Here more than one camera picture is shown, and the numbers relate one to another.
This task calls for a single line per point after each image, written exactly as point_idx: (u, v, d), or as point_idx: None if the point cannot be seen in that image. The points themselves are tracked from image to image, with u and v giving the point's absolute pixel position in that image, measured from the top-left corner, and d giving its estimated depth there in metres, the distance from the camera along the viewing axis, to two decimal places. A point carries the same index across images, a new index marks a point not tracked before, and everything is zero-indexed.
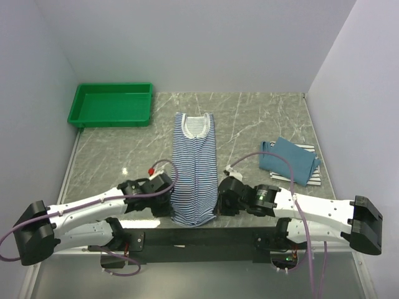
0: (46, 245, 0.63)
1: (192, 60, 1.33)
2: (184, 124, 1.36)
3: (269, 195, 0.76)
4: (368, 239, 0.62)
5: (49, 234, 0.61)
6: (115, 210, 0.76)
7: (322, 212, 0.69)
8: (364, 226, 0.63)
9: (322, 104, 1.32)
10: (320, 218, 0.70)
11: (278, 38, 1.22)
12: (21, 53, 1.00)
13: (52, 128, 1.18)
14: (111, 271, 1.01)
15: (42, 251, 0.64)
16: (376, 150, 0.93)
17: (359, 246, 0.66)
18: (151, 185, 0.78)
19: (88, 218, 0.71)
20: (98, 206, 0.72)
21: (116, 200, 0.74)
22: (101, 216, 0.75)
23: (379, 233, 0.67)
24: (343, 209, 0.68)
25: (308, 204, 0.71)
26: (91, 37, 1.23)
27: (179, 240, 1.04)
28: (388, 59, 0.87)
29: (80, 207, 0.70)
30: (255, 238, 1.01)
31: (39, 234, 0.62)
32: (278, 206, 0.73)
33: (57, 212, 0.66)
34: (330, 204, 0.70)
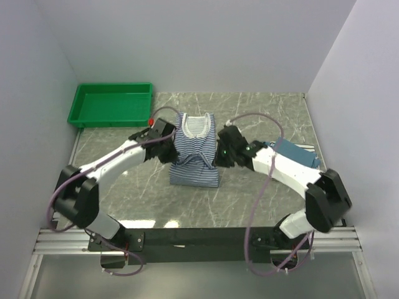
0: (92, 199, 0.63)
1: (193, 61, 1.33)
2: (184, 124, 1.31)
3: (254, 147, 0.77)
4: (317, 204, 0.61)
5: (95, 185, 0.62)
6: (137, 157, 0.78)
7: (290, 171, 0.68)
8: (320, 191, 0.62)
9: (322, 104, 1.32)
10: (287, 179, 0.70)
11: (278, 38, 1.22)
12: (21, 53, 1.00)
13: (52, 128, 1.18)
14: (111, 271, 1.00)
15: (91, 210, 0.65)
16: (376, 149, 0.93)
17: (312, 215, 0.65)
18: (156, 131, 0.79)
19: (116, 169, 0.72)
20: (123, 156, 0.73)
21: (136, 147, 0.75)
22: (125, 166, 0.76)
23: (337, 212, 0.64)
24: (310, 175, 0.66)
25: (283, 162, 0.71)
26: (92, 38, 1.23)
27: (179, 240, 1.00)
28: (388, 58, 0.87)
29: (110, 159, 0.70)
30: (254, 238, 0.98)
31: (85, 189, 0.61)
32: (258, 158, 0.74)
33: (91, 167, 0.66)
34: (302, 167, 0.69)
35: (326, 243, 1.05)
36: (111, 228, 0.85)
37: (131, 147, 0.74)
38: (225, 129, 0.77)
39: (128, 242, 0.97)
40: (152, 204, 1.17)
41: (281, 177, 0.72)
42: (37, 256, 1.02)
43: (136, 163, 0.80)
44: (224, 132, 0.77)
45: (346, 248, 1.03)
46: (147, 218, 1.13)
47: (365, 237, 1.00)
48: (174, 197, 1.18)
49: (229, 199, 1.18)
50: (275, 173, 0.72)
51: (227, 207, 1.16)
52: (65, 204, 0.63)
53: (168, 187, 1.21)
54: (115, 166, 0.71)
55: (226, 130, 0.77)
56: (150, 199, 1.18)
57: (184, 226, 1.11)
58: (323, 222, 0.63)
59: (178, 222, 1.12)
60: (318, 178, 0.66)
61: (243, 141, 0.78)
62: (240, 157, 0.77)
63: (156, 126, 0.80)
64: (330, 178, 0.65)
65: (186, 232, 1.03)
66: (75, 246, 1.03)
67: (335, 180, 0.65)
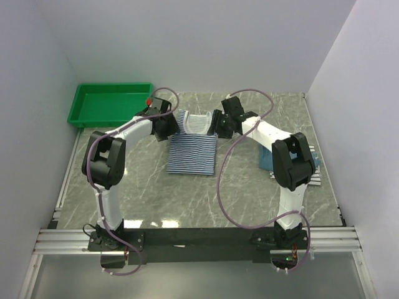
0: (121, 156, 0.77)
1: (193, 60, 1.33)
2: (186, 122, 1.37)
3: (247, 115, 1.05)
4: (279, 155, 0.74)
5: (124, 141, 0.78)
6: (144, 129, 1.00)
7: (267, 131, 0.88)
8: (284, 146, 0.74)
9: (322, 104, 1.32)
10: (264, 138, 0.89)
11: (279, 37, 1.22)
12: (21, 53, 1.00)
13: (52, 128, 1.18)
14: (111, 271, 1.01)
15: (119, 167, 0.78)
16: (377, 149, 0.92)
17: (277, 168, 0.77)
18: (155, 108, 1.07)
19: (132, 136, 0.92)
20: (135, 126, 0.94)
21: (144, 120, 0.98)
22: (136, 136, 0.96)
23: (299, 170, 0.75)
24: (281, 134, 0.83)
25: (264, 126, 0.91)
26: (91, 37, 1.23)
27: (179, 240, 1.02)
28: (389, 58, 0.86)
29: (127, 127, 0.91)
30: (254, 237, 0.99)
31: (116, 145, 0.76)
32: (245, 123, 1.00)
33: (116, 130, 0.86)
34: (276, 129, 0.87)
35: (326, 243, 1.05)
36: (118, 215, 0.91)
37: (141, 119, 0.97)
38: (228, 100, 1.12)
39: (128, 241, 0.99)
40: (152, 204, 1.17)
41: (260, 137, 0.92)
42: (37, 256, 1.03)
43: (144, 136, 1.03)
44: (226, 101, 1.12)
45: (346, 248, 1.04)
46: (146, 218, 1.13)
47: (365, 237, 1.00)
48: (174, 197, 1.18)
49: (228, 199, 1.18)
50: (255, 134, 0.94)
51: (227, 207, 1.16)
52: (98, 164, 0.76)
53: (168, 187, 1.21)
54: (132, 131, 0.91)
55: (229, 100, 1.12)
56: (150, 199, 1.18)
57: (184, 226, 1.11)
58: (284, 175, 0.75)
59: (178, 222, 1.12)
60: (287, 137, 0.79)
61: (239, 111, 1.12)
62: (234, 122, 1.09)
63: (154, 105, 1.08)
64: (297, 138, 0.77)
65: (187, 232, 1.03)
66: (75, 246, 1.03)
67: (302, 141, 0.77)
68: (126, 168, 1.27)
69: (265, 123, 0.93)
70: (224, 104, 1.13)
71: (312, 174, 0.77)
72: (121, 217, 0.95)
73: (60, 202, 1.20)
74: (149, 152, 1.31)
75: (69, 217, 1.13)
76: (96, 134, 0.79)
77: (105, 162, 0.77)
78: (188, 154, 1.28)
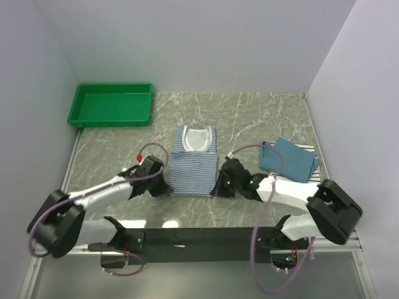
0: (74, 227, 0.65)
1: (193, 61, 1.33)
2: (184, 138, 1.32)
3: (256, 177, 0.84)
4: (321, 213, 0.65)
5: (81, 212, 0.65)
6: (122, 193, 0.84)
7: (290, 191, 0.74)
8: (320, 200, 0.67)
9: (322, 104, 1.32)
10: (289, 199, 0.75)
11: (278, 38, 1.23)
12: (21, 53, 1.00)
13: (52, 127, 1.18)
14: (111, 270, 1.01)
15: (71, 238, 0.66)
16: (378, 150, 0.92)
17: (322, 227, 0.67)
18: (144, 169, 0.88)
19: (103, 202, 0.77)
20: (111, 189, 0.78)
21: (124, 184, 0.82)
22: (110, 200, 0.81)
23: (346, 219, 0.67)
24: (308, 190, 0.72)
25: (282, 185, 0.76)
26: (91, 37, 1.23)
27: (179, 240, 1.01)
28: (389, 60, 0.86)
29: (98, 190, 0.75)
30: (254, 238, 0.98)
31: (71, 214, 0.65)
32: (260, 187, 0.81)
33: (80, 194, 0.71)
34: (300, 185, 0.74)
35: (326, 243, 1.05)
36: (109, 232, 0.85)
37: (119, 182, 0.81)
38: (230, 164, 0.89)
39: (128, 242, 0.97)
40: (152, 204, 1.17)
41: (282, 199, 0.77)
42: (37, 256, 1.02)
43: (121, 197, 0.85)
44: (228, 167, 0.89)
45: (346, 248, 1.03)
46: (146, 218, 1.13)
47: (365, 237, 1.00)
48: (174, 197, 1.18)
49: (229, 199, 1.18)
50: (277, 196, 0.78)
51: (227, 207, 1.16)
52: (45, 230, 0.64)
53: None
54: (103, 196, 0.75)
55: (230, 165, 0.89)
56: (149, 199, 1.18)
57: (184, 226, 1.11)
58: (333, 230, 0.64)
59: (178, 222, 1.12)
60: (317, 189, 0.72)
61: (246, 175, 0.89)
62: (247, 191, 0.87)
63: (143, 165, 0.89)
64: (325, 186, 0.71)
65: (187, 232, 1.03)
66: (75, 246, 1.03)
67: (333, 188, 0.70)
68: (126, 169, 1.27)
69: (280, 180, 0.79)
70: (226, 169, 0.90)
71: (359, 217, 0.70)
72: (115, 230, 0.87)
73: None
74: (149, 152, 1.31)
75: None
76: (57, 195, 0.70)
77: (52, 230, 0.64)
78: (190, 175, 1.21)
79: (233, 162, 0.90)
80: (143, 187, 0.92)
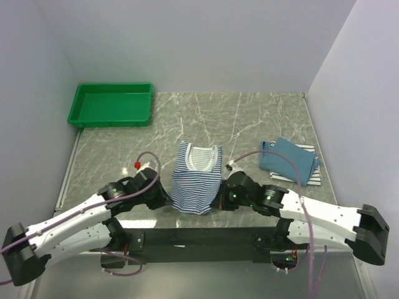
0: (30, 266, 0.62)
1: (193, 61, 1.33)
2: (188, 157, 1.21)
3: (274, 193, 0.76)
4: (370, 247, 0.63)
5: (29, 257, 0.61)
6: (99, 218, 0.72)
7: (328, 217, 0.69)
8: (369, 233, 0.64)
9: (322, 104, 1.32)
10: (325, 224, 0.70)
11: (278, 38, 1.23)
12: (22, 53, 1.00)
13: (52, 127, 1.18)
14: (111, 270, 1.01)
15: (33, 271, 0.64)
16: (378, 151, 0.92)
17: (362, 253, 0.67)
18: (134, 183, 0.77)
19: (70, 232, 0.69)
20: (80, 217, 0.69)
21: (97, 209, 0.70)
22: (85, 227, 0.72)
23: (383, 242, 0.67)
24: (348, 215, 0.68)
25: (315, 207, 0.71)
26: (91, 37, 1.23)
27: (179, 240, 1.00)
28: (388, 60, 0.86)
29: (59, 223, 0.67)
30: (255, 238, 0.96)
31: (21, 257, 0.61)
32: (285, 207, 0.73)
33: (35, 232, 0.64)
34: (336, 209, 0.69)
35: None
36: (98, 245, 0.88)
37: (90, 208, 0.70)
38: (239, 182, 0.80)
39: (128, 242, 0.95)
40: None
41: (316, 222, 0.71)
42: None
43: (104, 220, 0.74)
44: (238, 185, 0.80)
45: None
46: (146, 218, 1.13)
47: None
48: None
49: None
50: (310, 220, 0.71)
51: None
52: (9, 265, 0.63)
53: (168, 187, 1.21)
54: (67, 228, 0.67)
55: (241, 183, 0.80)
56: None
57: (184, 226, 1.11)
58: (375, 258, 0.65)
59: (178, 222, 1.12)
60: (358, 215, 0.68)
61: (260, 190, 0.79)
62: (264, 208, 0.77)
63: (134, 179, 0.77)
64: (369, 214, 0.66)
65: (187, 233, 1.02)
66: None
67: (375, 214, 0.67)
68: (126, 168, 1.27)
69: (309, 200, 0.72)
70: (235, 188, 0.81)
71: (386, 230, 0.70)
72: (108, 238, 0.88)
73: (60, 202, 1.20)
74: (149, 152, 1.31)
75: None
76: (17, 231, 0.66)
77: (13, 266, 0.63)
78: (193, 194, 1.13)
79: (237, 175, 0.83)
80: (131, 204, 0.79)
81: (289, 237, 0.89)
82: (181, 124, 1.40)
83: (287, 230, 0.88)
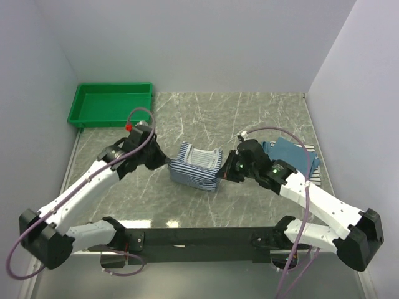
0: (56, 244, 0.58)
1: (194, 61, 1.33)
2: (187, 157, 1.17)
3: (282, 169, 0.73)
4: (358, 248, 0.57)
5: (54, 233, 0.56)
6: (108, 182, 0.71)
7: (327, 207, 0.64)
8: (362, 235, 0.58)
9: (323, 104, 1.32)
10: (323, 215, 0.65)
11: (278, 38, 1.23)
12: (22, 53, 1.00)
13: (52, 127, 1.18)
14: (111, 271, 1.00)
15: (61, 248, 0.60)
16: (378, 151, 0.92)
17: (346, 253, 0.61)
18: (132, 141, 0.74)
19: (85, 202, 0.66)
20: (88, 185, 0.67)
21: (103, 173, 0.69)
22: (96, 194, 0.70)
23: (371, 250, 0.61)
24: (348, 213, 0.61)
25: (318, 194, 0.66)
26: (91, 37, 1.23)
27: (179, 240, 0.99)
28: (388, 60, 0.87)
29: (71, 195, 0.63)
30: (254, 238, 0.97)
31: (44, 237, 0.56)
32: (288, 185, 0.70)
33: (49, 210, 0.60)
34: (337, 204, 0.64)
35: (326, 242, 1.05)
36: (105, 238, 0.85)
37: (96, 173, 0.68)
38: (249, 147, 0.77)
39: (128, 242, 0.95)
40: (152, 203, 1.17)
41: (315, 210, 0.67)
42: None
43: (112, 182, 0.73)
44: (247, 151, 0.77)
45: None
46: (147, 218, 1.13)
47: None
48: (174, 197, 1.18)
49: (229, 199, 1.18)
50: (311, 207, 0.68)
51: (227, 207, 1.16)
52: (35, 249, 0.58)
53: (168, 187, 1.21)
54: (80, 200, 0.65)
55: (250, 148, 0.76)
56: (149, 199, 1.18)
57: (184, 226, 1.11)
58: (358, 260, 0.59)
59: (178, 222, 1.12)
60: (357, 216, 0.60)
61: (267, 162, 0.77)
62: (265, 179, 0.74)
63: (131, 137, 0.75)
64: (371, 220, 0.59)
65: (187, 232, 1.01)
66: None
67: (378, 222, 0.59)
68: None
69: (315, 187, 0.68)
70: (244, 153, 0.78)
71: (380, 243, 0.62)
72: (113, 230, 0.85)
73: None
74: None
75: None
76: (30, 214, 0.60)
77: (38, 249, 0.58)
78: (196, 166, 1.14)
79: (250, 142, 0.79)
80: (134, 163, 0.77)
81: (285, 233, 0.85)
82: (181, 124, 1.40)
83: (286, 226, 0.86)
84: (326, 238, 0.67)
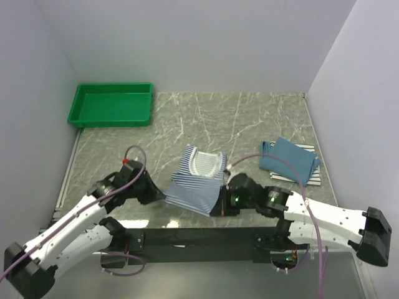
0: (38, 279, 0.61)
1: (194, 61, 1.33)
2: (192, 160, 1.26)
3: (279, 197, 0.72)
4: (376, 250, 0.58)
5: (36, 270, 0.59)
6: (96, 217, 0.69)
7: (333, 220, 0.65)
8: (373, 235, 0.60)
9: (322, 104, 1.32)
10: (331, 227, 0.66)
11: (278, 38, 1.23)
12: (22, 53, 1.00)
13: (52, 127, 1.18)
14: (111, 270, 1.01)
15: (43, 281, 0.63)
16: (378, 151, 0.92)
17: (365, 256, 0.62)
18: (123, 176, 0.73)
19: (70, 237, 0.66)
20: (75, 222, 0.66)
21: (91, 208, 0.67)
22: (85, 228, 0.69)
23: (386, 245, 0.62)
24: (354, 218, 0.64)
25: (319, 208, 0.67)
26: (91, 37, 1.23)
27: (179, 240, 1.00)
28: (388, 61, 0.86)
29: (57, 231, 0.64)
30: (254, 238, 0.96)
31: (28, 273, 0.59)
32: (290, 210, 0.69)
33: (34, 246, 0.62)
34: (340, 212, 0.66)
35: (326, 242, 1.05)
36: (102, 246, 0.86)
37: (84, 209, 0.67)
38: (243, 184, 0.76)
39: (128, 242, 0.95)
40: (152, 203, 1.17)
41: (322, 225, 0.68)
42: None
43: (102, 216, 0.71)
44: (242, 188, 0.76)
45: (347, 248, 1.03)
46: (147, 218, 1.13)
47: None
48: None
49: None
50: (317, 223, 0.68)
51: None
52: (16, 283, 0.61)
53: (168, 187, 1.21)
54: (66, 235, 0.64)
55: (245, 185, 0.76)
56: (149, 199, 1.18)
57: (184, 226, 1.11)
58: (379, 260, 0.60)
59: (178, 222, 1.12)
60: (363, 218, 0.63)
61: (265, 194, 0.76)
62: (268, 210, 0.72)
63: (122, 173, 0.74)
64: (375, 217, 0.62)
65: (187, 232, 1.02)
66: None
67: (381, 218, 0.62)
68: None
69: (314, 203, 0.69)
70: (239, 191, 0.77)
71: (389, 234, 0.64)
72: (110, 236, 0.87)
73: (60, 202, 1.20)
74: (148, 152, 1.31)
75: None
76: (14, 248, 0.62)
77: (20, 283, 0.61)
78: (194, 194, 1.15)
79: (242, 179, 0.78)
80: (124, 197, 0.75)
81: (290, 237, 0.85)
82: (181, 124, 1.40)
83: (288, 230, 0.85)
84: (339, 240, 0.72)
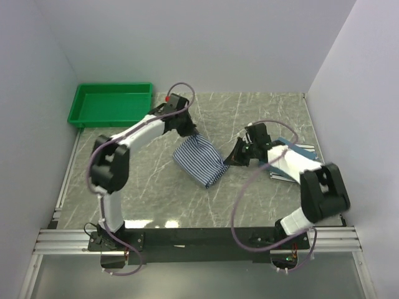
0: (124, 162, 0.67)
1: (194, 60, 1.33)
2: None
3: (274, 143, 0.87)
4: (308, 187, 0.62)
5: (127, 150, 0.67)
6: (156, 132, 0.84)
7: (295, 161, 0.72)
8: (315, 177, 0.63)
9: (322, 104, 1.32)
10: (292, 169, 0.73)
11: (278, 38, 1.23)
12: (21, 53, 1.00)
13: (52, 126, 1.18)
14: (111, 271, 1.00)
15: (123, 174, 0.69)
16: (378, 150, 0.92)
17: (304, 198, 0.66)
18: (171, 106, 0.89)
19: (141, 141, 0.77)
20: (146, 128, 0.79)
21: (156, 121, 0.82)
22: (147, 139, 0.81)
23: (329, 204, 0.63)
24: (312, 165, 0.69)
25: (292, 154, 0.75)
26: (91, 36, 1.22)
27: (179, 240, 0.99)
28: (389, 58, 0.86)
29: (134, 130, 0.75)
30: (254, 237, 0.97)
31: (118, 153, 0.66)
32: (272, 151, 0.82)
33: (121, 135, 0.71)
34: (307, 159, 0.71)
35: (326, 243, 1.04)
36: (118, 218, 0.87)
37: (151, 120, 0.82)
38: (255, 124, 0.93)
39: (129, 241, 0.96)
40: (152, 203, 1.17)
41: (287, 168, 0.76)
42: (38, 256, 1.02)
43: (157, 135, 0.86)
44: (252, 127, 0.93)
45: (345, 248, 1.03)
46: (146, 218, 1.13)
47: (365, 237, 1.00)
48: (174, 197, 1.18)
49: (228, 199, 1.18)
50: (285, 164, 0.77)
51: (227, 207, 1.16)
52: (102, 167, 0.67)
53: (168, 187, 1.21)
54: (141, 135, 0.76)
55: (255, 126, 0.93)
56: (150, 199, 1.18)
57: (184, 226, 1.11)
58: (313, 208, 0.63)
59: (178, 222, 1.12)
60: (318, 168, 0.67)
61: (266, 139, 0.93)
62: (259, 151, 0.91)
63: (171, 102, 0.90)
64: (329, 170, 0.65)
65: (187, 232, 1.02)
66: (75, 247, 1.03)
67: (334, 174, 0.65)
68: None
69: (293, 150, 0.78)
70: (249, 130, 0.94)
71: (345, 210, 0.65)
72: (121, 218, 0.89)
73: (60, 201, 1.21)
74: (149, 152, 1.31)
75: (69, 217, 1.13)
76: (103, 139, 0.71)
77: (108, 167, 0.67)
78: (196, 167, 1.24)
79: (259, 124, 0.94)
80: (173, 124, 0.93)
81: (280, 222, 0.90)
82: None
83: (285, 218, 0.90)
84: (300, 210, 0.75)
